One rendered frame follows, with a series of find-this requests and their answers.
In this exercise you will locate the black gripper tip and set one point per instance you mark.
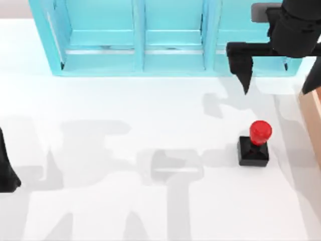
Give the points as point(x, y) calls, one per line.
point(6, 170)

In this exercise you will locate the pale grey rounded box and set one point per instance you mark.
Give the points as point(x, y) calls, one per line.
point(258, 12)

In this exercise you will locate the red and black stamp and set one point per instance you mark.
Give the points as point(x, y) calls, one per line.
point(254, 150)

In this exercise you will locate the light blue rack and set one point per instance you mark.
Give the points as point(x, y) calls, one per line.
point(105, 40)

